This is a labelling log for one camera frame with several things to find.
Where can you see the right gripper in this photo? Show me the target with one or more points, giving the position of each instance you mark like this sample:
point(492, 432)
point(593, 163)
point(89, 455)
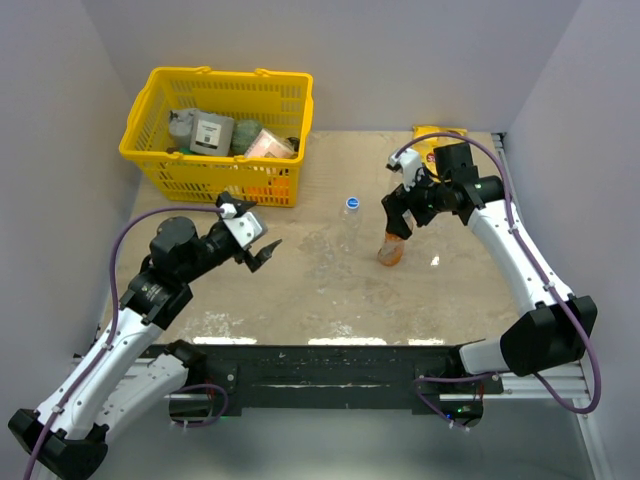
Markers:
point(394, 203)

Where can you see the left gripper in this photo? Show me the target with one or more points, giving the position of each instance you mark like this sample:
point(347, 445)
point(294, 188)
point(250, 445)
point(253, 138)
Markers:
point(244, 255)

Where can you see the orange drink bottle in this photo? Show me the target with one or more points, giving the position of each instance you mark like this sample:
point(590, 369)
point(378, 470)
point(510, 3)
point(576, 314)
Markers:
point(391, 250)

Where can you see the clear bottle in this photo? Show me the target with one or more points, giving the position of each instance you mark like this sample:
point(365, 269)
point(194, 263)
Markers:
point(349, 226)

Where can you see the blue bottle cap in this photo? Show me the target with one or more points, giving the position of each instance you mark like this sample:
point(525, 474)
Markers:
point(352, 203)

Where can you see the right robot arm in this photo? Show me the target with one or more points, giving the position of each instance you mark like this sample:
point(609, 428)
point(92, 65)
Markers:
point(553, 321)

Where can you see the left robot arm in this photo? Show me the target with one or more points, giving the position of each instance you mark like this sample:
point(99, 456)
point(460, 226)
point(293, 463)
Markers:
point(71, 431)

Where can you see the yellow chips bag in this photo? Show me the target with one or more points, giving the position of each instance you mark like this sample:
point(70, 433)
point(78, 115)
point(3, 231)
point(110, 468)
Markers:
point(426, 147)

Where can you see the pink packet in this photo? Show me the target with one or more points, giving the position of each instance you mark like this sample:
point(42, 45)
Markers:
point(268, 145)

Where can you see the green scrub sponge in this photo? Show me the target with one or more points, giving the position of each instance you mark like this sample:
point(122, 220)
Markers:
point(244, 133)

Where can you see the grey box with label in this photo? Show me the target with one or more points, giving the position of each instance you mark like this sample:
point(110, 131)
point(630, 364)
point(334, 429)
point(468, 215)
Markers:
point(211, 134)

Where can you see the yellow plastic basket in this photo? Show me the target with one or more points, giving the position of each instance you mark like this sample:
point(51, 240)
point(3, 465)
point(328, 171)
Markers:
point(281, 101)

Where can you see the grey pouch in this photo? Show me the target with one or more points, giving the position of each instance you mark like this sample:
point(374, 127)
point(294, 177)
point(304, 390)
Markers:
point(180, 125)

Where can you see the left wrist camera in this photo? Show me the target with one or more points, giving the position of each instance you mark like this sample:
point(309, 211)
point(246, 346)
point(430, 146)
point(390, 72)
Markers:
point(246, 228)

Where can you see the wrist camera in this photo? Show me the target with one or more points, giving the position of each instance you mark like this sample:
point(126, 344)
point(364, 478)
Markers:
point(409, 164)
point(246, 228)

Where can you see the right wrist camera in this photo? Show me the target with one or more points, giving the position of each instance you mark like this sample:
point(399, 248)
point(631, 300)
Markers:
point(409, 164)

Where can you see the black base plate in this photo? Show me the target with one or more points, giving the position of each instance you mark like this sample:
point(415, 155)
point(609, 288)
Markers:
point(229, 379)

